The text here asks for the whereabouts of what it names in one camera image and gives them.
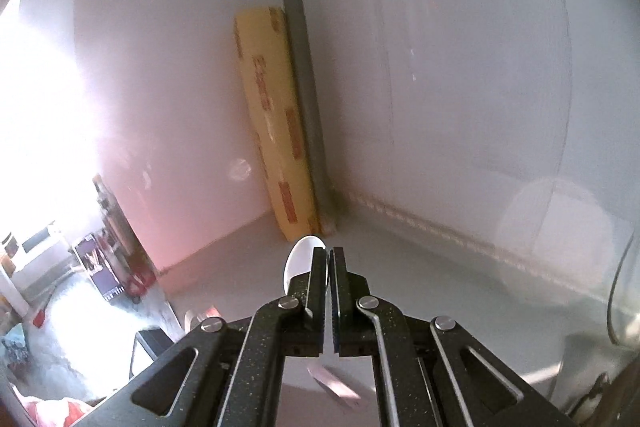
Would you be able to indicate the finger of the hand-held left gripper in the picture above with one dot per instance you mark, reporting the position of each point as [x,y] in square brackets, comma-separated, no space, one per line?
[150,347]

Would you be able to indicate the yellow cling film roll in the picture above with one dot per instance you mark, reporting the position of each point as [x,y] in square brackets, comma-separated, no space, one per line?
[275,132]

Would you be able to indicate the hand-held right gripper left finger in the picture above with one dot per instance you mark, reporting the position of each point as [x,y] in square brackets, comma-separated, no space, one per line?
[312,297]

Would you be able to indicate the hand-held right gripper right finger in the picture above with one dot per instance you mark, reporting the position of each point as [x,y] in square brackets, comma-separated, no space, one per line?
[342,302]

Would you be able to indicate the grey corner strip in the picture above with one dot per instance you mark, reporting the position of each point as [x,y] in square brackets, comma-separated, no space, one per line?
[300,57]

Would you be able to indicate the purple printed box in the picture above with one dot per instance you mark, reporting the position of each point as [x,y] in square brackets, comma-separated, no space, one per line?
[97,267]

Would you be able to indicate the red and white cloth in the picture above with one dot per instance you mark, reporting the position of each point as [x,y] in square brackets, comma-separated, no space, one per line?
[50,409]

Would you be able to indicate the red cup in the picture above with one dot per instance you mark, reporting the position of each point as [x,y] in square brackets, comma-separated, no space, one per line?
[196,317]

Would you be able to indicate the glass pot lid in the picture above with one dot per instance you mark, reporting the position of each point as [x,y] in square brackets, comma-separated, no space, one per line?
[630,297]

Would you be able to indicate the white textured rice paddle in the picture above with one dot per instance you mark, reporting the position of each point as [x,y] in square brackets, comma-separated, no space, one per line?
[300,257]

